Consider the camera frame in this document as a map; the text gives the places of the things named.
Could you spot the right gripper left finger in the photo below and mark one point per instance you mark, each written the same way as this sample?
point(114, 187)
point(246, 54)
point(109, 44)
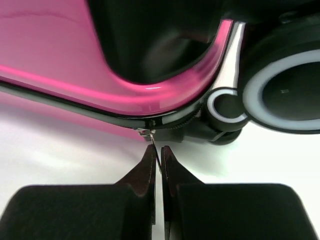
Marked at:
point(124, 210)

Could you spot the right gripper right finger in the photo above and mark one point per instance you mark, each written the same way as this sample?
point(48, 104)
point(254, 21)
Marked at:
point(194, 210)

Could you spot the pink suitcase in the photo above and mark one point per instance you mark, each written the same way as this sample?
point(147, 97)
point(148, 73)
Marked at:
point(165, 69)

